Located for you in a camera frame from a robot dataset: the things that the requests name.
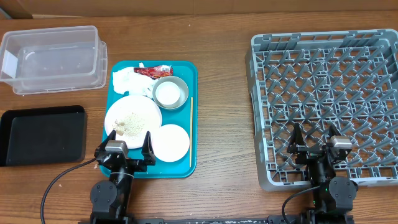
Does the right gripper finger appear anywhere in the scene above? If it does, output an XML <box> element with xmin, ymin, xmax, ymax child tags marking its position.
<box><xmin>328</xmin><ymin>124</ymin><xmax>341</xmax><ymax>138</ymax></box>
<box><xmin>287</xmin><ymin>123</ymin><xmax>305</xmax><ymax>154</ymax></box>

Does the clear plastic bin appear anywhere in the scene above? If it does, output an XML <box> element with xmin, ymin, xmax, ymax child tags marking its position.
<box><xmin>1</xmin><ymin>26</ymin><xmax>108</xmax><ymax>95</ymax></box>

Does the small white plate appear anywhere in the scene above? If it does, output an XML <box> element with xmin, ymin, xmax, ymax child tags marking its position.
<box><xmin>151</xmin><ymin>124</ymin><xmax>190</xmax><ymax>162</ymax></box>

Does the black rectangular tray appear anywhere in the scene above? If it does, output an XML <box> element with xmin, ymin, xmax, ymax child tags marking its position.
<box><xmin>1</xmin><ymin>105</ymin><xmax>87</xmax><ymax>167</ymax></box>

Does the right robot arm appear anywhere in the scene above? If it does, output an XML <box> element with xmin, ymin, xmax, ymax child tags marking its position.
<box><xmin>282</xmin><ymin>123</ymin><xmax>358</xmax><ymax>223</ymax></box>

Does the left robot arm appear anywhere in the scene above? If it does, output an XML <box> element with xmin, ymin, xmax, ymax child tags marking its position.
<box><xmin>90</xmin><ymin>130</ymin><xmax>155</xmax><ymax>223</ymax></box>

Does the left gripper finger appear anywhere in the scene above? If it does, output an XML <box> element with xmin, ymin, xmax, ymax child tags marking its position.
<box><xmin>141</xmin><ymin>131</ymin><xmax>155</xmax><ymax>162</ymax></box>
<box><xmin>98</xmin><ymin>130</ymin><xmax>116</xmax><ymax>150</ymax></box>

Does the white napkin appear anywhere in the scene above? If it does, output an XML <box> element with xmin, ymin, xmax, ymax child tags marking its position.
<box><xmin>113</xmin><ymin>67</ymin><xmax>157</xmax><ymax>99</ymax></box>

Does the white cup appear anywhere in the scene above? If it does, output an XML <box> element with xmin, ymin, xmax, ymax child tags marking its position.
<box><xmin>155</xmin><ymin>82</ymin><xmax>180</xmax><ymax>107</ymax></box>

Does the wooden chopstick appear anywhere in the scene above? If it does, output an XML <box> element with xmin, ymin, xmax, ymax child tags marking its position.
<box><xmin>189</xmin><ymin>97</ymin><xmax>193</xmax><ymax>168</ymax></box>

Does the large white plate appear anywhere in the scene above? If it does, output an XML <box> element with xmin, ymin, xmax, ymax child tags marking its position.
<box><xmin>104</xmin><ymin>95</ymin><xmax>162</xmax><ymax>149</ymax></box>

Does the rice food waste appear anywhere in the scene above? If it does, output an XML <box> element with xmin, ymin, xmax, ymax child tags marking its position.
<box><xmin>112</xmin><ymin>113</ymin><xmax>146</xmax><ymax>137</ymax></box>

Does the grey dishwasher rack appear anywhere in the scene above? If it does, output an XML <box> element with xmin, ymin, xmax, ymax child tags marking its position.
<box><xmin>246</xmin><ymin>29</ymin><xmax>397</xmax><ymax>191</ymax></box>

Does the red snack wrapper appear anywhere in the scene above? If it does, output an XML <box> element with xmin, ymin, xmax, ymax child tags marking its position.
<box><xmin>134</xmin><ymin>65</ymin><xmax>174</xmax><ymax>80</ymax></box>

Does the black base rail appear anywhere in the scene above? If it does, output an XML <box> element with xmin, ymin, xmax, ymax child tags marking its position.
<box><xmin>78</xmin><ymin>214</ymin><xmax>355</xmax><ymax>224</ymax></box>

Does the grey bowl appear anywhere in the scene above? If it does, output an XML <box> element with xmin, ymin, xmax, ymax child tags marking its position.
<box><xmin>152</xmin><ymin>76</ymin><xmax>189</xmax><ymax>110</ymax></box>

